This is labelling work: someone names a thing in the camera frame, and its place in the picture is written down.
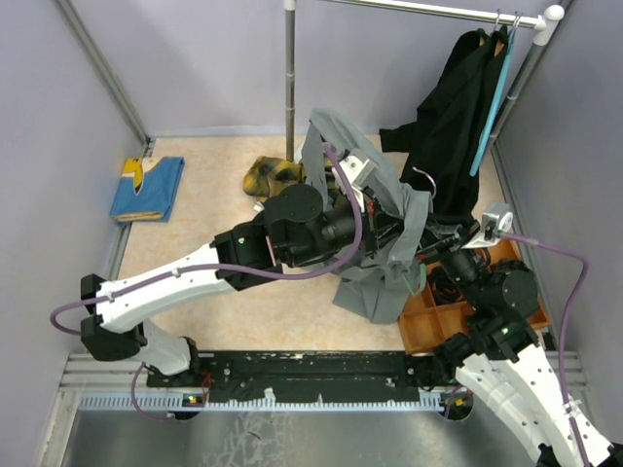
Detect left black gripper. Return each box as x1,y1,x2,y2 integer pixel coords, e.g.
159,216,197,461
288,187,417,269

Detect grey button-up shirt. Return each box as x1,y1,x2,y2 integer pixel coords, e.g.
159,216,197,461
301,108,430,324

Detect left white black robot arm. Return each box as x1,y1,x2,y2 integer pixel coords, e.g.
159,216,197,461
80,184,405,386

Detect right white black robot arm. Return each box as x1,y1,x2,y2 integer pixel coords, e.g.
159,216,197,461
416,221,622,466

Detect yellow black plaid shirt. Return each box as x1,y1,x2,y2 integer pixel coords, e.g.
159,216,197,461
242,156,348,207

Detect folded blue shirt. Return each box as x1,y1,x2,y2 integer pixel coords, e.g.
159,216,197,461
110,157,185,224

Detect rolled black orange tie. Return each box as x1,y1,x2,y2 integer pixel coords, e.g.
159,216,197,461
427,267,462,305

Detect rolled dark blue tie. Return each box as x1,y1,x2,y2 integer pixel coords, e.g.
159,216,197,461
491,259,531,275

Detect black hanging garments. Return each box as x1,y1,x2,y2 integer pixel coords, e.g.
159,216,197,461
380,26,509,216

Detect metal clothes rack pole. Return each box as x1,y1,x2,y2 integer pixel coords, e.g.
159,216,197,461
283,0,297,162

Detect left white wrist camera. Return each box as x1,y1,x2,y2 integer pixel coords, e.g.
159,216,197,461
333,154,376,212

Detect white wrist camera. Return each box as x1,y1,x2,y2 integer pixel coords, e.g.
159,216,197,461
333,154,376,212
463,202,514,249

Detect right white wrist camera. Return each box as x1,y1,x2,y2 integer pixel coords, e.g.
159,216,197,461
463,202,514,249

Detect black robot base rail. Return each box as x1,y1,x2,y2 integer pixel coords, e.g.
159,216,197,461
147,350,458,404

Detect horizontal metal clothes rail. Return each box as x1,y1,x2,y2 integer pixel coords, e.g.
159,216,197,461
337,0,566,31

